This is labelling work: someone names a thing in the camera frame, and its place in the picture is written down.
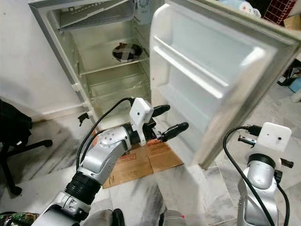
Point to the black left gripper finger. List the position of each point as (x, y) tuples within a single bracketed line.
[(161, 110), (176, 130)]

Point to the white fridge door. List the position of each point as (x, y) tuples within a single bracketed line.
[(211, 56)]

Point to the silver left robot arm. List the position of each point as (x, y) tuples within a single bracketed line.
[(103, 155)]

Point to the small white fridge cabinet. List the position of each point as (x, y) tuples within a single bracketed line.
[(99, 37)]

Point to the white fridge thermostat box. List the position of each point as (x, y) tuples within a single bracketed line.
[(142, 12)]

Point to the flat brown cardboard sheet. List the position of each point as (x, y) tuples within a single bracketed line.
[(136, 165)]

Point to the dark round bowl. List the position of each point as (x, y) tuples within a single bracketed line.
[(127, 52)]

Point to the grey right robot leg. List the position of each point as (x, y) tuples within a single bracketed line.
[(171, 220)]

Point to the black office chair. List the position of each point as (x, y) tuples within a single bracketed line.
[(11, 127)]

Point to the clear freezer compartment flap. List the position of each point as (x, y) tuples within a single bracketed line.
[(99, 16)]

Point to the blue baby rocker seat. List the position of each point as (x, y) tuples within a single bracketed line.
[(240, 7)]

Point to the camouflage print cloth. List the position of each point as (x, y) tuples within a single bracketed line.
[(16, 219)]

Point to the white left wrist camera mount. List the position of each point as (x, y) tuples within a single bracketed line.
[(141, 113)]

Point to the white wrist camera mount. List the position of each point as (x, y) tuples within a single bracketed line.
[(141, 113), (275, 139)]

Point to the small black hinge bracket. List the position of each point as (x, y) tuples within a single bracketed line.
[(83, 118)]

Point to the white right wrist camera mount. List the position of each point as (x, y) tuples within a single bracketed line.
[(275, 139)]

